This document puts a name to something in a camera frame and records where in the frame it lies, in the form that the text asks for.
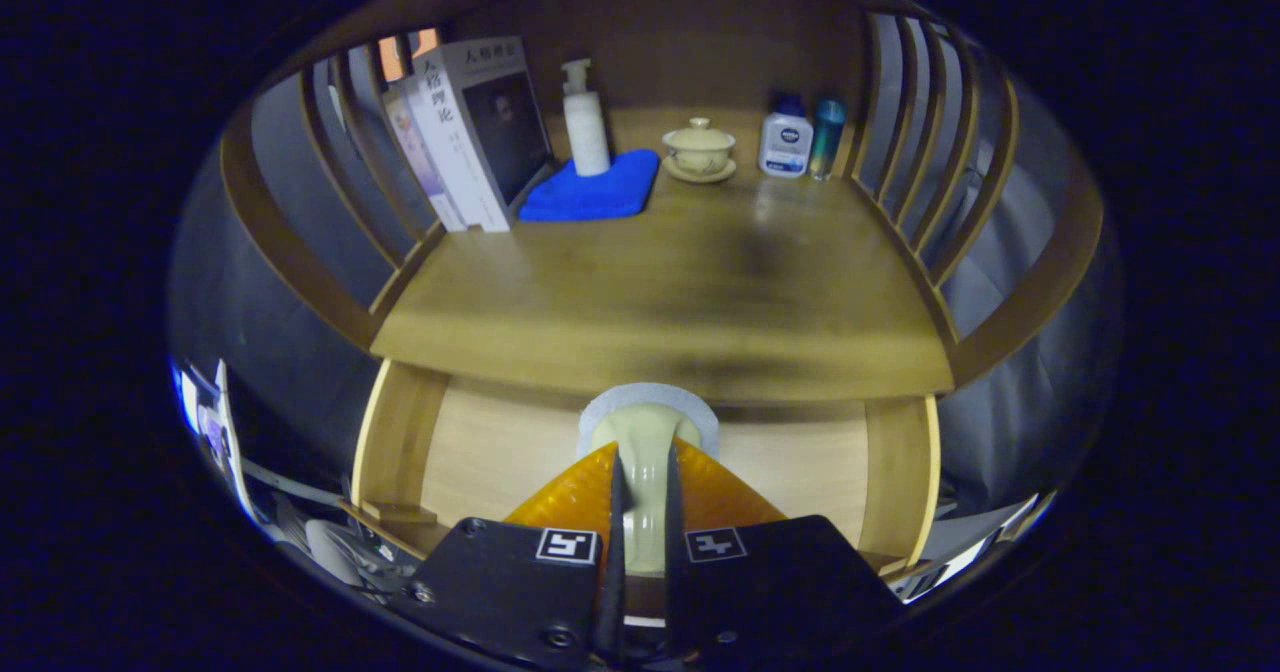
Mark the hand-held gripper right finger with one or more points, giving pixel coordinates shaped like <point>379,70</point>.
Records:
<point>790,582</point>

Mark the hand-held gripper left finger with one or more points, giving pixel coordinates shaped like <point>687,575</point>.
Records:
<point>500,582</point>

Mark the wooden drawer black knob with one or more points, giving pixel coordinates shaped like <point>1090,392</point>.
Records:
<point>480,452</point>

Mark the pale green sponge grey base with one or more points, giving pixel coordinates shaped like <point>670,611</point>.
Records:
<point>645,432</point>

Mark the wooden countertop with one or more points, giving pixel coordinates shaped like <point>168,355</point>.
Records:
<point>700,292</point>

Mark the black backdrop cloth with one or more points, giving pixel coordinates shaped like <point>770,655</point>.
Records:
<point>290,382</point>

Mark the blue folded cloth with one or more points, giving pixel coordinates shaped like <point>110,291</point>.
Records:
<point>590,197</point>

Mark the white lotion bottle blue cap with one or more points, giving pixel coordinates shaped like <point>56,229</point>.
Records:
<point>785,147</point>

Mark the thin pale purple book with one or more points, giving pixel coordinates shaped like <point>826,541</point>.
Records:
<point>420,152</point>

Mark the beige lidded teacup with saucer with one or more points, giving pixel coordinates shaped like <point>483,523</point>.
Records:
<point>698,147</point>

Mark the teal slim bottle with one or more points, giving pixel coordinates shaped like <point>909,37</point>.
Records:
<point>827,137</point>

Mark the thick white book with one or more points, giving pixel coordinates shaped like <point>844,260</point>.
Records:
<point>460,132</point>

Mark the white pump bottle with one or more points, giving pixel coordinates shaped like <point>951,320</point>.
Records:
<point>587,132</point>

